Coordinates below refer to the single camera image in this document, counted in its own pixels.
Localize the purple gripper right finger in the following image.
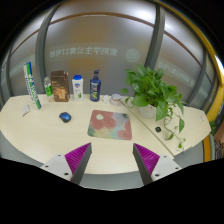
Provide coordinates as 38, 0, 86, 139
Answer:
133, 143, 181, 185

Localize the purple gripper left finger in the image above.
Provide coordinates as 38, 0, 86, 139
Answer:
41, 143, 92, 185

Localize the blue computer mouse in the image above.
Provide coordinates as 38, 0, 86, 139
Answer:
59, 112, 71, 123

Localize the floral mouse pad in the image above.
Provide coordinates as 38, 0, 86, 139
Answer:
87, 110, 132, 140

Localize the small black object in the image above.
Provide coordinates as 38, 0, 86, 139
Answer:
155, 127, 161, 133

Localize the white plant pot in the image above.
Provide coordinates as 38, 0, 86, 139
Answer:
139, 105, 156, 119

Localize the small white packet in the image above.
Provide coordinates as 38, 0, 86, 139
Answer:
21, 105, 30, 116

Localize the crumpled white tissue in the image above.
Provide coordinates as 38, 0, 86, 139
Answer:
101, 95, 110, 104

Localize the white round jar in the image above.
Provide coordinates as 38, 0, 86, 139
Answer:
110, 94, 121, 106

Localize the green potted plant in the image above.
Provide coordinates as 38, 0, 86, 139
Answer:
120, 64, 186, 150

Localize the green clear bottle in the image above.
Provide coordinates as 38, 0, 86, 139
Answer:
44, 77, 54, 102

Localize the white lotion bottle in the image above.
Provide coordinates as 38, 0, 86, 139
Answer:
72, 75, 83, 102

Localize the blue pump bottle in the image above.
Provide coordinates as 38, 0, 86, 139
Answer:
90, 70, 101, 102

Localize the brown box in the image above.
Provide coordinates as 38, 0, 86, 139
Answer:
51, 71, 70, 102

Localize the white blue tall box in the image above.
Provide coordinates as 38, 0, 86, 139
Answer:
23, 62, 41, 110

